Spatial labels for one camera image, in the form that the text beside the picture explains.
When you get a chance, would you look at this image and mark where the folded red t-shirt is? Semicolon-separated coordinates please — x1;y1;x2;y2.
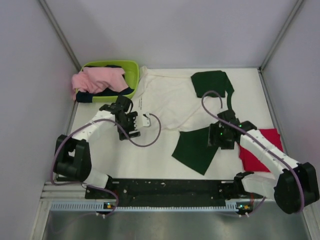
237;128;283;173

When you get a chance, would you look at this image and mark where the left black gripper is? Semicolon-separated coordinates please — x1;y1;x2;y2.
116;111;140;140

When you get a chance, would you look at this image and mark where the grey slotted cable duct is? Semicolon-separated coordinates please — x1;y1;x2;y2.
50;200;252;213

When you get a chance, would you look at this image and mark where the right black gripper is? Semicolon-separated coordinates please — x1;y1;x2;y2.
207;123;235;150

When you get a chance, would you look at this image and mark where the lime green plastic basin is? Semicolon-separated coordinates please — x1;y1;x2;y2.
75;59;140;104

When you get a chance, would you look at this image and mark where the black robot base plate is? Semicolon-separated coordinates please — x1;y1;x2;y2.
84;177;253;207

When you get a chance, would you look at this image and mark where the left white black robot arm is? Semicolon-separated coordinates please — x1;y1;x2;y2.
52;96;140;199

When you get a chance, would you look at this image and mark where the white and green t-shirt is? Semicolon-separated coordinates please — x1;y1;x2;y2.
132;66;235;175

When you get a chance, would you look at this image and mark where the pink t-shirt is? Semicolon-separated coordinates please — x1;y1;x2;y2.
71;66;133;102

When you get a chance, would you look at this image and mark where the navy blue t-shirt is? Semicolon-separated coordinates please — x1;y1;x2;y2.
75;64;135;104

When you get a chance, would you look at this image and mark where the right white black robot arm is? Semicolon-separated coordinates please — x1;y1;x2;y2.
208;110;320;214

